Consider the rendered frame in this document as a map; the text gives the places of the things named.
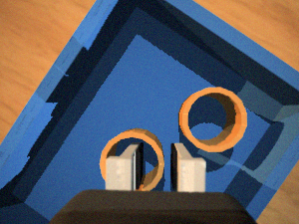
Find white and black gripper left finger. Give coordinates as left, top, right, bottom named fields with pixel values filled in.
left=106, top=142, right=144, bottom=190

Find blue open-top crate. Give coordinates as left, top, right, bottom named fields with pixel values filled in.
left=0, top=0, right=299, bottom=224

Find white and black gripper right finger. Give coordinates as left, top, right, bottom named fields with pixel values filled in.
left=170, top=143, right=206, bottom=192

